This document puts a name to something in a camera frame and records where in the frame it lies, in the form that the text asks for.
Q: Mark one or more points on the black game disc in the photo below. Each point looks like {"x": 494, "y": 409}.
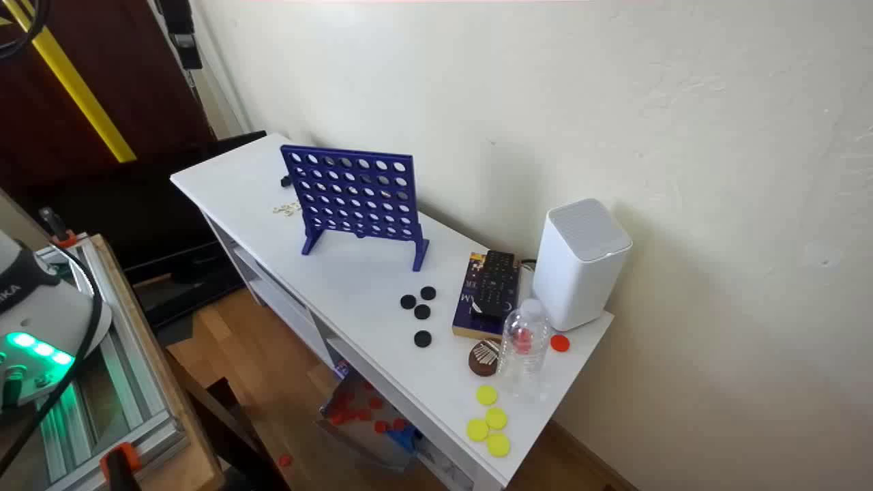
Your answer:
{"x": 423, "y": 338}
{"x": 408, "y": 300}
{"x": 422, "y": 311}
{"x": 426, "y": 292}

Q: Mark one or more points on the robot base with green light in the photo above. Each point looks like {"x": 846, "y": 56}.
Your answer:
{"x": 37, "y": 318}

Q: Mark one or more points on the blue connect four rack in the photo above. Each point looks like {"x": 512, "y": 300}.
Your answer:
{"x": 417, "y": 254}

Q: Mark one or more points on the black remote control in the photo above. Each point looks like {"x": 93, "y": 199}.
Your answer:
{"x": 494, "y": 281}

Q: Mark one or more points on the white shelf table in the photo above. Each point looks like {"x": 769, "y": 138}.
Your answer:
{"x": 363, "y": 289}

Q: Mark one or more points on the brown round lid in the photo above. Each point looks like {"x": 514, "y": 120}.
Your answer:
{"x": 483, "y": 357}

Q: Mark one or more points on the white rectangular container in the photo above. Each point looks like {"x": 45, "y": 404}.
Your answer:
{"x": 583, "y": 263}

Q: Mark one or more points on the cream letter tile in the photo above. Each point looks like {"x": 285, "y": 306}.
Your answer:
{"x": 293, "y": 207}
{"x": 282, "y": 207}

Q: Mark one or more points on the red game disc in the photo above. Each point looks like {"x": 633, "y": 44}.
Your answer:
{"x": 559, "y": 341}

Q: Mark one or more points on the yellow game disc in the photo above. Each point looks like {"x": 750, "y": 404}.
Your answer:
{"x": 479, "y": 428}
{"x": 490, "y": 397}
{"x": 497, "y": 417}
{"x": 497, "y": 446}

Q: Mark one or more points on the box of game pieces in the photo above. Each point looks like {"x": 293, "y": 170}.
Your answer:
{"x": 363, "y": 417}

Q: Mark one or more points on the black low furniture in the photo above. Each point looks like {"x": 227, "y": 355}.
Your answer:
{"x": 117, "y": 207}

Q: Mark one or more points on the dark brown door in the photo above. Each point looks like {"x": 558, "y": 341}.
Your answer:
{"x": 145, "y": 71}

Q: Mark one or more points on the orange clamp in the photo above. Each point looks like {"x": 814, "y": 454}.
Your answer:
{"x": 117, "y": 460}

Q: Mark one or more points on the yellow diagonal bar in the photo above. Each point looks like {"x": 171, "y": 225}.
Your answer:
{"x": 83, "y": 95}

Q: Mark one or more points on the aluminium frame table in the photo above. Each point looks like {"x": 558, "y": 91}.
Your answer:
{"x": 127, "y": 400}

